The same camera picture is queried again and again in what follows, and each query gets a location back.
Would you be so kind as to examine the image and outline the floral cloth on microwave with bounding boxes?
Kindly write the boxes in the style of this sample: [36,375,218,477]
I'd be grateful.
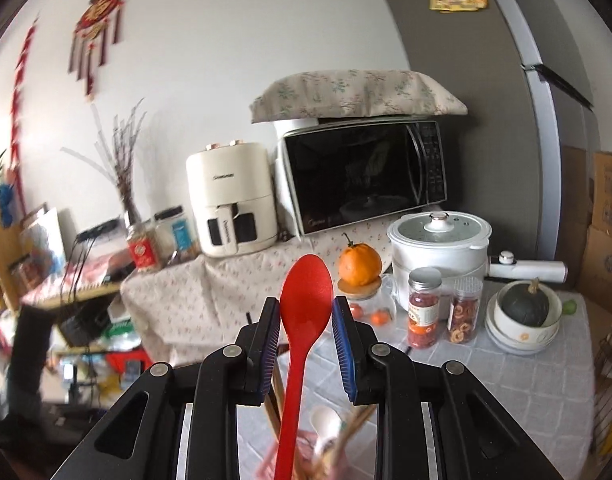
[249,70,468,124]

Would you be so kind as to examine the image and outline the blue label glass jar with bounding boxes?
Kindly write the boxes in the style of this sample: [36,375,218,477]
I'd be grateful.
[154,206,199,266]

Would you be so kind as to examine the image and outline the jar of dried fruit rings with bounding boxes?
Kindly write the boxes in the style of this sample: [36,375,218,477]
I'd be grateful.
[447,275,483,344]

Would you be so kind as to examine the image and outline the white floral bowl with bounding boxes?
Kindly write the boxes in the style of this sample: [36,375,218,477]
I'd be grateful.
[488,278,577,347]

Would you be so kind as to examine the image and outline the plain bamboo chopstick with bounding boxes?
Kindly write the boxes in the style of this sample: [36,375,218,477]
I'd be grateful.
[263,363,285,440]

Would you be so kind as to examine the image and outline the white plastic rice spoon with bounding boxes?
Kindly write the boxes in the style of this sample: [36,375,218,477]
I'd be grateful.
[309,405,342,456]

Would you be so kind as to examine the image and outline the jar of red dried berries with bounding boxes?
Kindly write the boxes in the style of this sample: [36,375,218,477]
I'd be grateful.
[408,266,441,349]

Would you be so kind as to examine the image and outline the white plate under bowl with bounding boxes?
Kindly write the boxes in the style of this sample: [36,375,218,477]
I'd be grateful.
[484,292,560,356]

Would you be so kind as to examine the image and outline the cream air fryer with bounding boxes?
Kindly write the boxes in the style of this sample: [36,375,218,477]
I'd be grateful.
[185,141,279,258]

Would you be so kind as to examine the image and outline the large orange fruit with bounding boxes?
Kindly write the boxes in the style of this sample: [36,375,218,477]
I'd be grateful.
[337,233,382,287]

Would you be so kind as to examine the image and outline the dark green squash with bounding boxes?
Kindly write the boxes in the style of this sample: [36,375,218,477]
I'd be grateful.
[500,278,550,327]

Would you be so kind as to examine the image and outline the white rice cooker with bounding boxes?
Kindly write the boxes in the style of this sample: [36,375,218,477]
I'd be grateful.
[387,211,492,318]

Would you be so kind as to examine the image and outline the red plastic spoon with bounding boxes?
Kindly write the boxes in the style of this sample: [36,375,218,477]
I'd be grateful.
[274,255,333,480]

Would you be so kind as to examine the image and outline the grey checked tablecloth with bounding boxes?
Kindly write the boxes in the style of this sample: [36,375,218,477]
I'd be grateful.
[235,278,598,480]

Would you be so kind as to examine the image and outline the red chinese knot decoration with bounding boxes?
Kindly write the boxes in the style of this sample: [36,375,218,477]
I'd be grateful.
[68,0,126,101]

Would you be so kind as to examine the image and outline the red label tin jar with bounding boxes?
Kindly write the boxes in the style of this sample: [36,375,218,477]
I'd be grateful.
[127,223,161,272]

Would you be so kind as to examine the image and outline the pink perforated utensil holder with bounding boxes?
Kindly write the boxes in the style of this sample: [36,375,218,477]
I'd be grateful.
[255,429,350,479]

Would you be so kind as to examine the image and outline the wire rack with packages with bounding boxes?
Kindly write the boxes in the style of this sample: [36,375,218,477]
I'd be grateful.
[592,325,612,463]

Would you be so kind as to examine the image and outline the dried branches in vase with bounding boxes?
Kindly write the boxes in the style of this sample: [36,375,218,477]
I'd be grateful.
[60,100,146,229]

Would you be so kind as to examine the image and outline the black microwave oven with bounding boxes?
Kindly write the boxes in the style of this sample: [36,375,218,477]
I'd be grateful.
[275,117,447,237]

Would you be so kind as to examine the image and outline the grey refrigerator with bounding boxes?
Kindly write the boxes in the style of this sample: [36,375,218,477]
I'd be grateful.
[386,0,600,282]

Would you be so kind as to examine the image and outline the floral cloth on counter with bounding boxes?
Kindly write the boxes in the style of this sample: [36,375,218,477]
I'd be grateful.
[120,216,395,366]

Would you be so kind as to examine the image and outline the small orange tomato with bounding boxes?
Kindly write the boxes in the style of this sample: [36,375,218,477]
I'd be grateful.
[349,304,364,320]
[370,310,391,326]

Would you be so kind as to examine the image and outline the cardboard box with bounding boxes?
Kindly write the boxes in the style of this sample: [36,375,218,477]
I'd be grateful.
[556,146,612,313]

